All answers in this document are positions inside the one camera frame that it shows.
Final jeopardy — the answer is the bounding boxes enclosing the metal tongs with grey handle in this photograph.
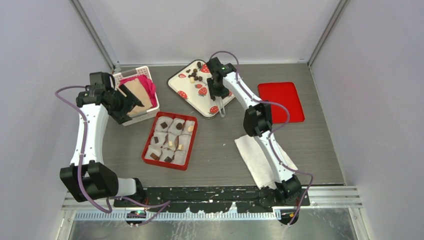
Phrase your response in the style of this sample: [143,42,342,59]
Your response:
[215,96,226,118]

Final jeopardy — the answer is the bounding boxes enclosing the dark chocolate piece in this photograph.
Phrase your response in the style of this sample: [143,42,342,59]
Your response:
[160,122,168,129]

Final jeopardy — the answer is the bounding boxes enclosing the round dark chocolate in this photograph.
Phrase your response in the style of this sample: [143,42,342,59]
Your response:
[175,122,184,130]

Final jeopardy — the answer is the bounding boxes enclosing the red box lid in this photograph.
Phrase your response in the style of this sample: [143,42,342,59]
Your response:
[257,82,305,123]

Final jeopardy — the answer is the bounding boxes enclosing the dark chocolate bottom row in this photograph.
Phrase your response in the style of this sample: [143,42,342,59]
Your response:
[164,156,173,163]

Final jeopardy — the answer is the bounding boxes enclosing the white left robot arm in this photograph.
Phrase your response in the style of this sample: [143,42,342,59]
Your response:
[59,72,146,207]

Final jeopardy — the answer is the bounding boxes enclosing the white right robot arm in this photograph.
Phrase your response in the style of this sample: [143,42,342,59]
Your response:
[206,57,302,206]

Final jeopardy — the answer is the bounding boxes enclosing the red chocolate box tray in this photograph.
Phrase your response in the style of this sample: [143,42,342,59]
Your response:
[141,111,198,171]

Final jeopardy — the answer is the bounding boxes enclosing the tan paper bag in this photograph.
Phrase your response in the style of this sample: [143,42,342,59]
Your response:
[123,78,153,117]

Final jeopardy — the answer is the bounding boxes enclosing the strawberry print tray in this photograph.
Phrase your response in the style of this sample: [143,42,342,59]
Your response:
[167,59,221,119]

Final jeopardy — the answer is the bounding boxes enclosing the pink tissue paper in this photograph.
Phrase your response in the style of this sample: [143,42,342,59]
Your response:
[118,74,158,107]

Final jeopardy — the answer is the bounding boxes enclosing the white plastic basket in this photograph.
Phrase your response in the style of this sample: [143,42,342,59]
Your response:
[113,66,160,126]

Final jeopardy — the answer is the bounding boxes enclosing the white folded cloth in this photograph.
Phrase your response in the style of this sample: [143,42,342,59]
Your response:
[234,132,298,190]

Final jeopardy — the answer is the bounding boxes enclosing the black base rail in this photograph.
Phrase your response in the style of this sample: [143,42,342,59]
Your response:
[129,185,305,214]

